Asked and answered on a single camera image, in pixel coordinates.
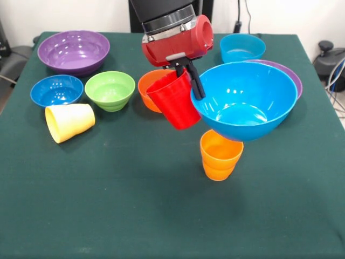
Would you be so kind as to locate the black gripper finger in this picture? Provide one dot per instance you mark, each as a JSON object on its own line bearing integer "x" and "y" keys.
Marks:
{"x": 196, "y": 83}
{"x": 179, "y": 71}

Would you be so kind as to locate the orange-red plastic bowl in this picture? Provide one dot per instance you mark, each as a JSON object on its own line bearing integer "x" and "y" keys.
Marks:
{"x": 147, "y": 81}

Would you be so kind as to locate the dark green tablecloth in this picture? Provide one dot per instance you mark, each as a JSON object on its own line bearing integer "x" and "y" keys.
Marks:
{"x": 172, "y": 215}

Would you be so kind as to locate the red plastic cup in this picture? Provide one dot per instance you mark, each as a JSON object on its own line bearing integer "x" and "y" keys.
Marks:
{"x": 175, "y": 108}

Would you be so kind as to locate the yellow plastic cup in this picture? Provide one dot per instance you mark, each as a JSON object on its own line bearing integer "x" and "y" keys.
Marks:
{"x": 70, "y": 121}

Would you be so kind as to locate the black office chair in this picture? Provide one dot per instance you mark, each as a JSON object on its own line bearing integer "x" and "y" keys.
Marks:
{"x": 16, "y": 56}

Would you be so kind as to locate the green plastic bowl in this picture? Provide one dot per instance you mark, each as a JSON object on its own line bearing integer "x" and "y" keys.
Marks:
{"x": 109, "y": 91}

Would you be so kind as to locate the purple plastic bowl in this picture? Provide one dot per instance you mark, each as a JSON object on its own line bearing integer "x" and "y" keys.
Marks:
{"x": 295, "y": 81}
{"x": 72, "y": 54}

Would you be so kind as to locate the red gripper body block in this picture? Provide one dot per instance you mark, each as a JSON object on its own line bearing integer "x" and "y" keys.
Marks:
{"x": 178, "y": 46}

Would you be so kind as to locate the dark blue plastic bowl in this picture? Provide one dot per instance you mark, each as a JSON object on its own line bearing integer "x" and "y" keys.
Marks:
{"x": 56, "y": 93}

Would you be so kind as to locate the small light blue bowl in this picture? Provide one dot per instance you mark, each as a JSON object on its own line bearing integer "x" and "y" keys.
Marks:
{"x": 242, "y": 48}

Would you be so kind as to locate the large light blue bowl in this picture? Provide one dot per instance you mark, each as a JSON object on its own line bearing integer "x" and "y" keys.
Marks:
{"x": 242, "y": 113}

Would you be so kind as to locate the orange plastic cup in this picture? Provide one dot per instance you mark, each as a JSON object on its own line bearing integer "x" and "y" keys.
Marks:
{"x": 221, "y": 159}

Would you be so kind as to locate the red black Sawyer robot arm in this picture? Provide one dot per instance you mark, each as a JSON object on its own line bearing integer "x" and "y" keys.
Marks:
{"x": 161, "y": 10}

